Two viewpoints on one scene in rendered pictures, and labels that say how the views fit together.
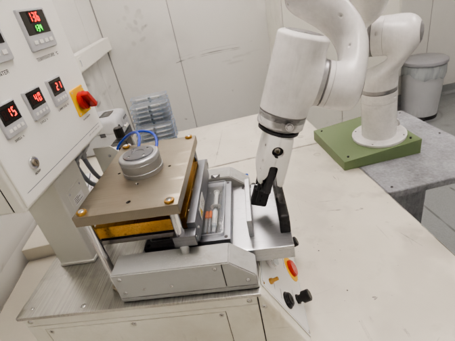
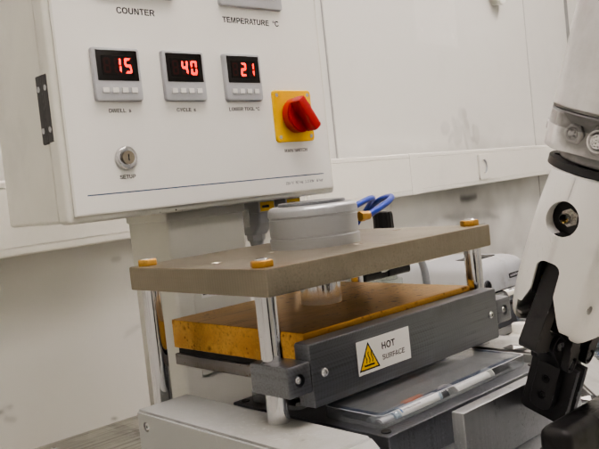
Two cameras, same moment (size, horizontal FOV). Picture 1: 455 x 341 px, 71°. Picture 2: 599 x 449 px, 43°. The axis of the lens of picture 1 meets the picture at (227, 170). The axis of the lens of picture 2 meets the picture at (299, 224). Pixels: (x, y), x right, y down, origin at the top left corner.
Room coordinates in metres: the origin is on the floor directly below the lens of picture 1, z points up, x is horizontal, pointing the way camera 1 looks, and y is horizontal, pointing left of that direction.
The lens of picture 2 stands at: (0.05, -0.26, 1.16)
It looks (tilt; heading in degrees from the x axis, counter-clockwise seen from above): 3 degrees down; 40
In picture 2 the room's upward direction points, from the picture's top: 6 degrees counter-clockwise
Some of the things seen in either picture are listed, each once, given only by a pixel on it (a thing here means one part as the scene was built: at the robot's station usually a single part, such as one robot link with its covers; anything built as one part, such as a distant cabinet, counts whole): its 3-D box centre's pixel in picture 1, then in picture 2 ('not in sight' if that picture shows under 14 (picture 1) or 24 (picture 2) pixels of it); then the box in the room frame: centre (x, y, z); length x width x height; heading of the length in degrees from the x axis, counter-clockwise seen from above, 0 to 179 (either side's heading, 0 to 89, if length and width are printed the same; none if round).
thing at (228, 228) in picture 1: (193, 215); (392, 397); (0.56, 0.09, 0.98); 0.20 x 0.17 x 0.03; 173
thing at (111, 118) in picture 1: (103, 131); (461, 295); (1.55, 0.57, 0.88); 0.25 x 0.20 x 0.17; 87
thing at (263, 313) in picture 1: (183, 261); not in sight; (0.58, 0.15, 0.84); 0.53 x 0.37 x 0.17; 83
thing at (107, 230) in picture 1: (152, 185); (328, 291); (0.57, 0.16, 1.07); 0.22 x 0.17 x 0.10; 173
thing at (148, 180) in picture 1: (135, 177); (310, 270); (0.59, 0.19, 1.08); 0.31 x 0.24 x 0.13; 173
